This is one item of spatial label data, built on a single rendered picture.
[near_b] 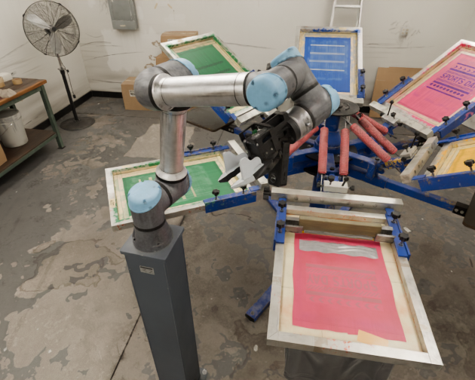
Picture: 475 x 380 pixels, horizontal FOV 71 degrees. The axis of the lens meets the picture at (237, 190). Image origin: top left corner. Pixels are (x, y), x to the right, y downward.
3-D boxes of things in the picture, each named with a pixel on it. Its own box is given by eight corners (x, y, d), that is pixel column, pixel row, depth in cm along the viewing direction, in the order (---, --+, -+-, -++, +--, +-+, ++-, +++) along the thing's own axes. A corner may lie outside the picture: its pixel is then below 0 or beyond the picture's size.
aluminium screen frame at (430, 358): (439, 371, 112) (443, 365, 110) (266, 344, 120) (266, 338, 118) (390, 220, 176) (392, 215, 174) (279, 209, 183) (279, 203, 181)
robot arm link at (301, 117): (294, 130, 87) (317, 135, 81) (282, 139, 85) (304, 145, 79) (286, 104, 83) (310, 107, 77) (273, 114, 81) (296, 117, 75)
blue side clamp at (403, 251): (406, 265, 152) (411, 255, 148) (394, 264, 152) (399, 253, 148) (392, 222, 176) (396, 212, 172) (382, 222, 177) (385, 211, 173)
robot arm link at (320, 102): (311, 86, 88) (329, 114, 90) (283, 108, 85) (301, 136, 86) (330, 75, 81) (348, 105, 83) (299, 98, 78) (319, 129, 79)
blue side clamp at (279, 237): (283, 251, 159) (284, 240, 155) (272, 250, 160) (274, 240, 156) (286, 212, 183) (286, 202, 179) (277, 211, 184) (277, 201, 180)
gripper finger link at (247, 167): (222, 170, 70) (248, 145, 74) (232, 191, 73) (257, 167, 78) (231, 173, 68) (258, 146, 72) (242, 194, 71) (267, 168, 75)
